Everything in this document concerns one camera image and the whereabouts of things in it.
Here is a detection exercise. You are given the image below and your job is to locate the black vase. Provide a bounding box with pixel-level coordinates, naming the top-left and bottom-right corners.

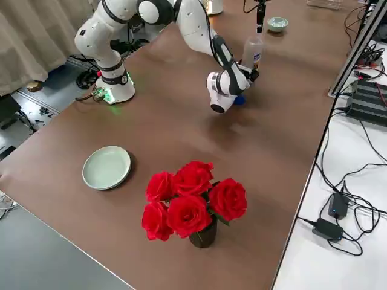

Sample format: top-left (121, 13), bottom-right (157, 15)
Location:
top-left (187, 216), bottom-right (218, 250)

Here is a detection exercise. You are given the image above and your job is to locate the red rose bouquet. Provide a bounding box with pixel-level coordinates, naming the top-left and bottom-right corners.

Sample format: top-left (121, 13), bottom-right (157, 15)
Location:
top-left (141, 161), bottom-right (248, 242)

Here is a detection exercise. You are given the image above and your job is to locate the black power adapter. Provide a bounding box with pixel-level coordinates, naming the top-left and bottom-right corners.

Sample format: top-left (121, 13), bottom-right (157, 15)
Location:
top-left (328, 193), bottom-right (350, 220)
top-left (311, 217), bottom-right (345, 241)

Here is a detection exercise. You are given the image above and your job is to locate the transparent plastic bottle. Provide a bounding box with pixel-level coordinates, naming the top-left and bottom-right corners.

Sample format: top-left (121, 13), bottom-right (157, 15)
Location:
top-left (243, 36), bottom-right (265, 72)

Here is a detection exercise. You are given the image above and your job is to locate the aluminium frame post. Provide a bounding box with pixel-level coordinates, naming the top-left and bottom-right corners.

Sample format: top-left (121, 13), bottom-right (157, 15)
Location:
top-left (329, 0), bottom-right (387, 97)

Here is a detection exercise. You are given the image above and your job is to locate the beige curtain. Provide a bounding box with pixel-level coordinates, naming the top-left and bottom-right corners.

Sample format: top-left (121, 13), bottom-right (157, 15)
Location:
top-left (0, 0), bottom-right (100, 97)

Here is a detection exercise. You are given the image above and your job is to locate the black ribbed power unit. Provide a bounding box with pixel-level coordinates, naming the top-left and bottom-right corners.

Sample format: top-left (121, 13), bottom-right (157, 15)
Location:
top-left (346, 78), bottom-right (387, 126)

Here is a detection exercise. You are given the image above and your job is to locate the pale green plate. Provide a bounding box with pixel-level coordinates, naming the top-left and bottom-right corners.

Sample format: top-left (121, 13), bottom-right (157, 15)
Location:
top-left (82, 146), bottom-right (133, 191)

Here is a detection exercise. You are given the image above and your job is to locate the pale green bowl of ice cubes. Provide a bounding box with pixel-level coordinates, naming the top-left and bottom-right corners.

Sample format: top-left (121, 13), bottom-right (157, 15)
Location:
top-left (267, 16), bottom-right (289, 33)

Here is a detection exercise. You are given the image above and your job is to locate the black desk cable bundle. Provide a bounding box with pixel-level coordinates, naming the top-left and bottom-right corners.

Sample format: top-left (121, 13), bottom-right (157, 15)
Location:
top-left (298, 114), bottom-right (387, 257)

